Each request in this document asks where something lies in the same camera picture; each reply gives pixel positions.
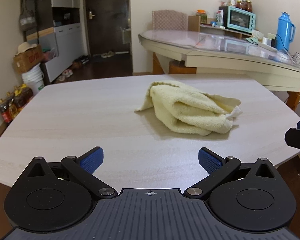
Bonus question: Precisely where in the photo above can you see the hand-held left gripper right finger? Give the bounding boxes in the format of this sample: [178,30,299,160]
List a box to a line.
[184,147,275,200]

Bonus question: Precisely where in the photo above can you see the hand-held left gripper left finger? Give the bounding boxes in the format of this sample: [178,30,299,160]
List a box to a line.
[27,147,117,198]

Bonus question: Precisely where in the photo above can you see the pale yellow towel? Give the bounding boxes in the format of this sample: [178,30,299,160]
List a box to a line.
[134,80,242,137]

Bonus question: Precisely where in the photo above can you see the blue thermos flask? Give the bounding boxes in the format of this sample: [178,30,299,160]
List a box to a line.
[276,12,295,51]

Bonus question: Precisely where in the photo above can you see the yellow cooking oil bottle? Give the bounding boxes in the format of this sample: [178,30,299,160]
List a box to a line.
[6,92,20,119]

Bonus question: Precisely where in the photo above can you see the glass-topped dining table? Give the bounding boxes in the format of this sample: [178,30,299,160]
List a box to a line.
[138,29,300,93]

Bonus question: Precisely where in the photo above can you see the white plastic bucket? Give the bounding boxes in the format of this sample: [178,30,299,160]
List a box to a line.
[22,64,45,95]

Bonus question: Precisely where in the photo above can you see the dark sauce bottle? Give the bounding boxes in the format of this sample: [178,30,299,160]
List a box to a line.
[0,99,12,123]

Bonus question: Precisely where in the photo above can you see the green tissue pack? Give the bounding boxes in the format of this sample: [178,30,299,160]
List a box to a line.
[245,30,265,45]

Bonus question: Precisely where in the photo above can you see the grey and dark cabinet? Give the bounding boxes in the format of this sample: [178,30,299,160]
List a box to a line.
[21,0,89,83]

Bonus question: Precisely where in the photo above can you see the cardboard box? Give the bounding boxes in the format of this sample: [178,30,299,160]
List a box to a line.
[13,45,43,75]

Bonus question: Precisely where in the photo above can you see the teal toaster oven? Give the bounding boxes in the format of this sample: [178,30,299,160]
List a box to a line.
[226,6,256,32]

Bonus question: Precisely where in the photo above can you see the metal bin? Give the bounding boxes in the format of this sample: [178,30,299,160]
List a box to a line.
[122,27,132,44]

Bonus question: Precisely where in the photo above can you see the straw hat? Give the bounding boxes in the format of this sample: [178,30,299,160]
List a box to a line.
[16,42,38,54]

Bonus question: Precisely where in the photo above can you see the white and red packet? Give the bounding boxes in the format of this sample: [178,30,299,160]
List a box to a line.
[215,9,224,27]

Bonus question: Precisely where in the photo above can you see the wooden desktop shelf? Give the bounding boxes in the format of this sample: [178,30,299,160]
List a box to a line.
[188,15,253,37]

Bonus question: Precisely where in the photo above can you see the dark wooden door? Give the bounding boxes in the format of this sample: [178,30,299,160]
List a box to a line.
[84,0,130,57]

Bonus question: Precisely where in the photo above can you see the jar with orange lid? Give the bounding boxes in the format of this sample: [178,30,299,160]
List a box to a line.
[196,9,207,23]

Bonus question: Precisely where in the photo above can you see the grey hanging bag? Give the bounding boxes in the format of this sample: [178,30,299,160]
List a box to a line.
[19,0,38,32]

